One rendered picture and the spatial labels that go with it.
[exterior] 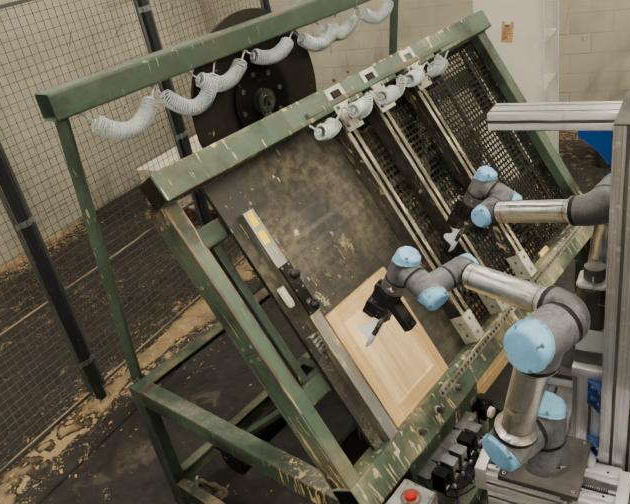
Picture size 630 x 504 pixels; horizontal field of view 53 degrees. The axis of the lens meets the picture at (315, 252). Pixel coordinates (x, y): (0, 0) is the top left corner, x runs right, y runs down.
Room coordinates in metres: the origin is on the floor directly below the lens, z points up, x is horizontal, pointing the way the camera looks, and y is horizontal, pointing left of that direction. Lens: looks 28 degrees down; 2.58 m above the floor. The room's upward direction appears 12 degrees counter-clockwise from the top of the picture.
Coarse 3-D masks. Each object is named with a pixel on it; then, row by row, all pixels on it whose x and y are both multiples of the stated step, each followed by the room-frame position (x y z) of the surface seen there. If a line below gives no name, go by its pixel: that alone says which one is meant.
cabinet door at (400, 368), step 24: (360, 288) 2.03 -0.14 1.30; (336, 312) 1.91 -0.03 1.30; (360, 312) 1.96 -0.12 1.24; (336, 336) 1.86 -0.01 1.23; (360, 336) 1.89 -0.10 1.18; (384, 336) 1.94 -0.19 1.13; (408, 336) 1.98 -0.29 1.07; (360, 360) 1.82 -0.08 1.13; (384, 360) 1.87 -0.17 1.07; (408, 360) 1.91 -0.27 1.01; (432, 360) 1.96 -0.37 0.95; (384, 384) 1.80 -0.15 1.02; (408, 384) 1.84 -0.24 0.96; (432, 384) 1.88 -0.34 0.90; (384, 408) 1.74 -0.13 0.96; (408, 408) 1.77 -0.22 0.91
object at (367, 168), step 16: (368, 96) 2.36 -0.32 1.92; (336, 112) 2.42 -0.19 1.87; (368, 112) 2.39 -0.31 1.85; (352, 128) 2.40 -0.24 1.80; (352, 144) 2.40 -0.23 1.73; (352, 160) 2.41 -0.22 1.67; (368, 160) 2.41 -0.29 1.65; (368, 176) 2.37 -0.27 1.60; (384, 176) 2.37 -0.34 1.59; (384, 192) 2.32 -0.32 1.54; (384, 208) 2.32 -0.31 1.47; (400, 208) 2.32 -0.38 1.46; (400, 224) 2.28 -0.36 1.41; (400, 240) 2.28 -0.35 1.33; (416, 240) 2.24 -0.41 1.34; (432, 256) 2.23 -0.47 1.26; (448, 304) 2.14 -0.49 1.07; (464, 304) 2.14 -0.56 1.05; (464, 320) 2.09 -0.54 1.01; (464, 336) 2.10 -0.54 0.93; (480, 336) 2.08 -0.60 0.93
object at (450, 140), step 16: (416, 64) 2.84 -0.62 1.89; (416, 96) 2.80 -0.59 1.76; (416, 112) 2.81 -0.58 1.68; (432, 112) 2.76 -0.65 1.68; (432, 128) 2.75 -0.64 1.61; (448, 128) 2.75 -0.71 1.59; (448, 144) 2.70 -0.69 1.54; (448, 160) 2.70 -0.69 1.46; (464, 160) 2.69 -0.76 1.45; (464, 176) 2.65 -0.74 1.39; (496, 224) 2.55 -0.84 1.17; (496, 240) 2.55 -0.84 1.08; (512, 240) 2.53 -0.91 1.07; (512, 256) 2.50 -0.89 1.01; (528, 272) 2.44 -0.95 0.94
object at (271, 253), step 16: (256, 240) 1.96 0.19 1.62; (272, 240) 1.97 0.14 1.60; (272, 256) 1.93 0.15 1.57; (288, 288) 1.88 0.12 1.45; (320, 320) 1.84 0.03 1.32; (320, 336) 1.81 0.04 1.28; (336, 352) 1.78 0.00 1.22; (336, 368) 1.78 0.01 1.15; (352, 368) 1.77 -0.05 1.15; (352, 384) 1.73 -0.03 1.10; (368, 400) 1.71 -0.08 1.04; (368, 416) 1.70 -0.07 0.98; (384, 416) 1.69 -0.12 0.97; (384, 432) 1.66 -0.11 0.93
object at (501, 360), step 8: (504, 272) 2.70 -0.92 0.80; (512, 272) 2.73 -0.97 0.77; (504, 352) 2.64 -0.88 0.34; (496, 360) 2.57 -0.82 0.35; (504, 360) 2.63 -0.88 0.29; (488, 368) 2.51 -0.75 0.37; (496, 368) 2.56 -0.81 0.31; (488, 376) 2.50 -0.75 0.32; (496, 376) 2.56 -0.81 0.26; (480, 384) 2.44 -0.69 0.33; (488, 384) 2.50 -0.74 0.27; (480, 392) 2.43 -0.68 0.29
